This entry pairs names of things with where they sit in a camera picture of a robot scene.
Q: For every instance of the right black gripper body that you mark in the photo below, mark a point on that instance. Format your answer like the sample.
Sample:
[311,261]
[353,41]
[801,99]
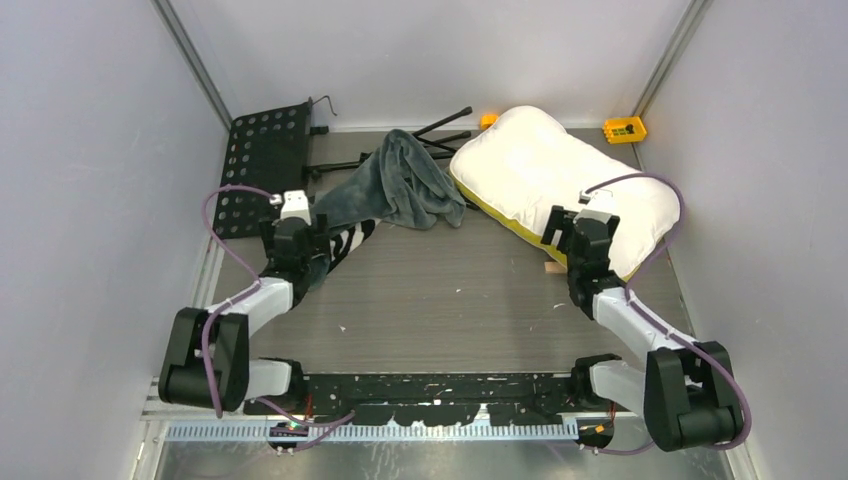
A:
[572,268]

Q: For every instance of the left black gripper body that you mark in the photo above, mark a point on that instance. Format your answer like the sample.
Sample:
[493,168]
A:
[317,242]

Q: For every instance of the white yellow black pillow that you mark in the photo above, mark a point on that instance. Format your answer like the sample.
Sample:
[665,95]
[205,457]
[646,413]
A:
[526,163]

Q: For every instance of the grey fluffy pillowcase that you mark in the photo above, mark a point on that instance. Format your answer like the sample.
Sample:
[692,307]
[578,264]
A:
[347,234]

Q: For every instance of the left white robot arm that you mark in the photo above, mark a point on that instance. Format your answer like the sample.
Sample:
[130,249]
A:
[207,362]

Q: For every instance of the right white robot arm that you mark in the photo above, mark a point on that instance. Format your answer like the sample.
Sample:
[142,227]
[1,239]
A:
[662,358]

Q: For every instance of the peach wooden block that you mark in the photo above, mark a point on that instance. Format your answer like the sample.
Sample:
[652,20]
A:
[552,267]

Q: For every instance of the black perforated music stand tray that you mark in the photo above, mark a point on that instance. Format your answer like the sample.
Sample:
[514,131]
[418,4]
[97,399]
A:
[268,150]

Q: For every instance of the yellow toy block with knob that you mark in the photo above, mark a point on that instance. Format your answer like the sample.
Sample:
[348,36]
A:
[624,130]

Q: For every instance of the orange toy brick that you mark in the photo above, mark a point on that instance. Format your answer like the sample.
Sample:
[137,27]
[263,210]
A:
[487,121]

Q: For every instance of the black folding tripod stand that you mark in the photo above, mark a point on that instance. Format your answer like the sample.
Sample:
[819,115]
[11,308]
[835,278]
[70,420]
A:
[398,179]

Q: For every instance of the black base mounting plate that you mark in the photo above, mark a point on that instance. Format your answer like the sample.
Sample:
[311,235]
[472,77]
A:
[442,399]

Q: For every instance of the aluminium rail with ruler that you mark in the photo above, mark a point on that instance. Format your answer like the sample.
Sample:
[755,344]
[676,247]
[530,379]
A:
[265,422]

